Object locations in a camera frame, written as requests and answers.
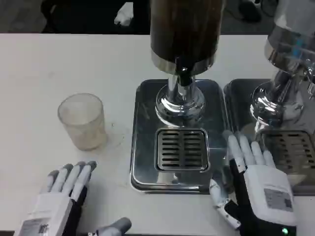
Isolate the white crumpled object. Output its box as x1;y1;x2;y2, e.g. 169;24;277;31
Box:
114;2;135;27

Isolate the clear ribbed glass cup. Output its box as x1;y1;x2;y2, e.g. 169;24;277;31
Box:
58;92;108;151

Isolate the dispenser with clear tank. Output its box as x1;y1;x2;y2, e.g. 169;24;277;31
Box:
250;0;315;138

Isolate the slotted steel tray grid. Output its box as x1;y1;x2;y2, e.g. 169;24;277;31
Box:
154;128;210;172
255;130;315;173

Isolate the black shoe-like object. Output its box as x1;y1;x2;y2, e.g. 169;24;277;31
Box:
222;0;262;22

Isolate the steel drip tray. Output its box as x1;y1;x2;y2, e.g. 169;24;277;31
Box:
223;78;315;196
129;78;228;195

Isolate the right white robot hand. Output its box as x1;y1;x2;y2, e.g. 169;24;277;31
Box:
209;132;297;236

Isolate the black dispenser tap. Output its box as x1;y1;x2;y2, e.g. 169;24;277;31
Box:
174;56;195;87

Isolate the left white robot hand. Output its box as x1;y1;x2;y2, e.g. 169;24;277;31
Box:
14;160;132;236

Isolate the dispenser with brown drink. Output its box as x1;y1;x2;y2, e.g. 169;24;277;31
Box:
149;0;223;127

